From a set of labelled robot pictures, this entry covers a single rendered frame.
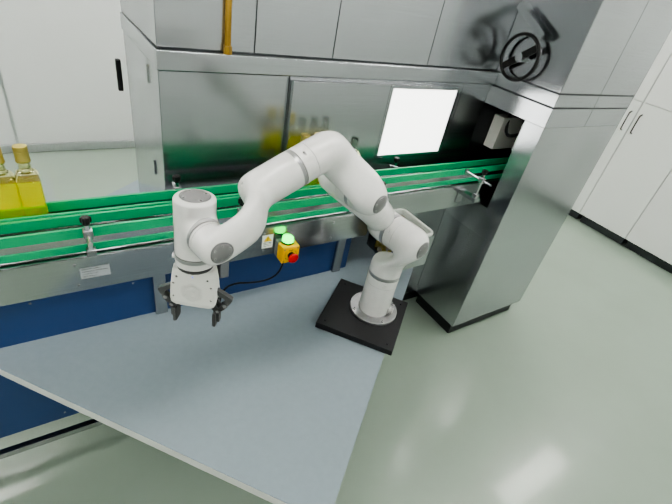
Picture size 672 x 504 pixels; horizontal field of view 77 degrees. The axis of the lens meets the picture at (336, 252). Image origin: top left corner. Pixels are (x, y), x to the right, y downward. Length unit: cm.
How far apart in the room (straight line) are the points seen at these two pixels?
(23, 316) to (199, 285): 73
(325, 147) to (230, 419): 82
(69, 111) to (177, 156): 308
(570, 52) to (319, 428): 183
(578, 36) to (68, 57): 384
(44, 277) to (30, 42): 326
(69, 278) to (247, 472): 76
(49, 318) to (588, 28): 228
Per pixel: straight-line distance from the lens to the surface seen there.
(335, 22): 176
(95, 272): 147
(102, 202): 156
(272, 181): 92
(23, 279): 146
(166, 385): 143
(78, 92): 463
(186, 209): 85
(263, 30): 163
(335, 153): 100
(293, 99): 170
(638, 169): 506
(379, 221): 127
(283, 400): 138
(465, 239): 260
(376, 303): 161
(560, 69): 225
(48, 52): 454
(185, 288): 98
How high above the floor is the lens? 188
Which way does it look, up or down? 34 degrees down
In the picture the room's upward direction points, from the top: 12 degrees clockwise
